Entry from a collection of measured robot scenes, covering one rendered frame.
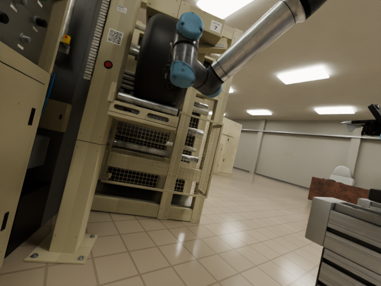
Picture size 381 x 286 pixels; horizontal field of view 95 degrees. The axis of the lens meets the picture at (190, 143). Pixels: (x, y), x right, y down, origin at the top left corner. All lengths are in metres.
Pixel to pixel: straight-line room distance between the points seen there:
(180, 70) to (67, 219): 0.99
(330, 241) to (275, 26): 0.53
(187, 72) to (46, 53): 0.73
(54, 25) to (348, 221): 1.22
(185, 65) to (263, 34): 0.24
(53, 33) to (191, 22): 0.71
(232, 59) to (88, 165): 0.89
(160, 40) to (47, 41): 0.50
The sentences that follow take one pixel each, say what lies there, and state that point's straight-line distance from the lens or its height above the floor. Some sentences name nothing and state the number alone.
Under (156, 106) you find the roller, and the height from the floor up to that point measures 0.90.
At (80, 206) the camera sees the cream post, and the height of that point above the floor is 0.27.
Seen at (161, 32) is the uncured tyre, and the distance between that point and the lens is 1.02.
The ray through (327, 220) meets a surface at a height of 0.64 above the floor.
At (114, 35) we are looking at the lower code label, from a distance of 1.21.
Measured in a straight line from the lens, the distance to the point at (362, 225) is 0.46.
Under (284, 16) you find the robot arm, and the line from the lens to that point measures 0.62.
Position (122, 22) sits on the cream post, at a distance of 1.25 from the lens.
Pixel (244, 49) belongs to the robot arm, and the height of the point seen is 1.04.
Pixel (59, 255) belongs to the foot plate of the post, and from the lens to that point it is 1.29.
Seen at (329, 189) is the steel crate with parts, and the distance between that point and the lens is 5.42.
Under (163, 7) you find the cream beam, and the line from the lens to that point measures 1.63.
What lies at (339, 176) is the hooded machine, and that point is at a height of 0.98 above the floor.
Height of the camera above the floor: 0.72
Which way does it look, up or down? 2 degrees up
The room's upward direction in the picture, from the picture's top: 13 degrees clockwise
